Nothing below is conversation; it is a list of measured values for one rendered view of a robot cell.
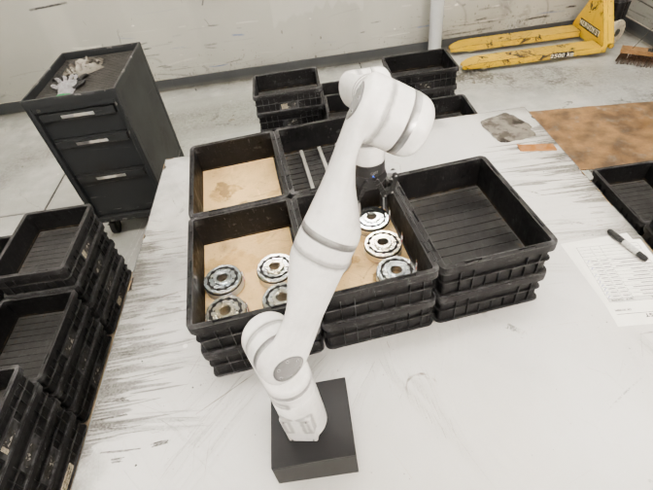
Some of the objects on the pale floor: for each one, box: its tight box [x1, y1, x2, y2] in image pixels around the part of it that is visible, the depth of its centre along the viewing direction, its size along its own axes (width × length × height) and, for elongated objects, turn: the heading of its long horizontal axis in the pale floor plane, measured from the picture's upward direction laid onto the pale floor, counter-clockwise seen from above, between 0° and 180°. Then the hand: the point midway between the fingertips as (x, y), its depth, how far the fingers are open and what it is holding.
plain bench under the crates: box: [71, 107, 653, 490], centre depth 162 cm, size 160×160×70 cm
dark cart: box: [19, 42, 185, 233], centre depth 258 cm, size 60×45×90 cm
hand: (370, 204), depth 111 cm, fingers open, 5 cm apart
